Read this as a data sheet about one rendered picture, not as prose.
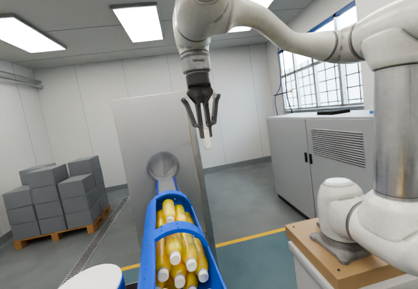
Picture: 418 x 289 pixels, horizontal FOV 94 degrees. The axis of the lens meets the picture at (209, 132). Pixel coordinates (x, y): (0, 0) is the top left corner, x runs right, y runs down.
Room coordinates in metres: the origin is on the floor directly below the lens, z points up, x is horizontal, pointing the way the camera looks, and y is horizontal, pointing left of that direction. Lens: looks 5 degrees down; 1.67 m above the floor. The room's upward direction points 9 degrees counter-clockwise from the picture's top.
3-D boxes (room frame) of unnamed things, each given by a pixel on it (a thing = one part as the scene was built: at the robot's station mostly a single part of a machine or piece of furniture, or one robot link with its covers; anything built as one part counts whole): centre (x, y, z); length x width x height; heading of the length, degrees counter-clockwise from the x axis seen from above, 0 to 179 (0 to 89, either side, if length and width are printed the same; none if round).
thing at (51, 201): (3.47, 2.81, 0.59); 1.20 x 0.80 x 1.19; 98
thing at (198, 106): (0.62, 0.02, 1.68); 0.04 x 0.01 x 0.11; 15
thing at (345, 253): (0.77, -0.47, 1.08); 0.22 x 0.18 x 0.06; 12
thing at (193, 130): (1.83, 0.15, 0.85); 0.06 x 0.06 x 1.70; 14
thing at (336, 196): (0.74, -0.48, 1.22); 0.18 x 0.16 x 0.22; 11
